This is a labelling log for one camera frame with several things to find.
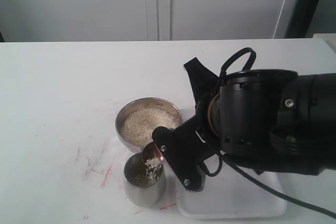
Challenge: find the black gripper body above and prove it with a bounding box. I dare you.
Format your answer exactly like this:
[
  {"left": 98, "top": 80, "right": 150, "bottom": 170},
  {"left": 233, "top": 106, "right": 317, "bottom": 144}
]
[{"left": 194, "top": 90, "right": 222, "bottom": 153}]

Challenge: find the brown wooden spoon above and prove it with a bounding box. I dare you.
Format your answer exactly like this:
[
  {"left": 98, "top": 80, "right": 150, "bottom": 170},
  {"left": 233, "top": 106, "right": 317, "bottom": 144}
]
[{"left": 141, "top": 142, "right": 164, "bottom": 170}]

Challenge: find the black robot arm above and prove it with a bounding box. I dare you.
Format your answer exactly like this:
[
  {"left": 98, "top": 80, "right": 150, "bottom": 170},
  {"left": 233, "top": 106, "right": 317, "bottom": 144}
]
[{"left": 184, "top": 59, "right": 335, "bottom": 175}]

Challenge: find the steel bowl of rice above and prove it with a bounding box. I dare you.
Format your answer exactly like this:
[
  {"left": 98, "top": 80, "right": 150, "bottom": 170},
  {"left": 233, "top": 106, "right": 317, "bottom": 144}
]
[{"left": 115, "top": 98, "right": 182, "bottom": 153}]

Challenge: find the small steel cup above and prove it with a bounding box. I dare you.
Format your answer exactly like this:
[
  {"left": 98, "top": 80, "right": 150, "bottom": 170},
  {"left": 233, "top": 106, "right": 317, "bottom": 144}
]
[{"left": 123, "top": 153, "right": 166, "bottom": 208}]

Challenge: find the white plastic tray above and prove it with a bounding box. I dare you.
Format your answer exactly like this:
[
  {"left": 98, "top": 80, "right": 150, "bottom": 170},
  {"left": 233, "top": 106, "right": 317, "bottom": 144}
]
[{"left": 175, "top": 164, "right": 287, "bottom": 219}]

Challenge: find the black cable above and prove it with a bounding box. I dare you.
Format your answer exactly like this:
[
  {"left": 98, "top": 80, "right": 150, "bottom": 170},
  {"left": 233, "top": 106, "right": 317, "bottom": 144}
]
[{"left": 202, "top": 47, "right": 336, "bottom": 221}]

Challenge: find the dark vertical post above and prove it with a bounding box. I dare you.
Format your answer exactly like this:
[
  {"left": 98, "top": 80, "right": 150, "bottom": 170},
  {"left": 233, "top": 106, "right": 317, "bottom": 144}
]
[{"left": 285, "top": 0, "right": 319, "bottom": 39}]

